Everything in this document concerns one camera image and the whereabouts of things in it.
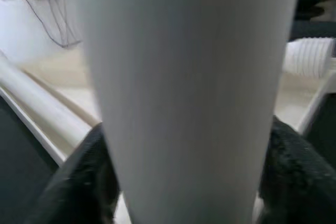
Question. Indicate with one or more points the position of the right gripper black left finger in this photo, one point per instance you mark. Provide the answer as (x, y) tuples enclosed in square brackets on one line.
[(78, 187)]

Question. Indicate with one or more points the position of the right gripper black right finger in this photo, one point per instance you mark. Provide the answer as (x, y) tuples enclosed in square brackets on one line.
[(296, 182)]

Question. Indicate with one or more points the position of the white plastic table top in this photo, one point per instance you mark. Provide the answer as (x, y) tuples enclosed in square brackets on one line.
[(296, 98)]

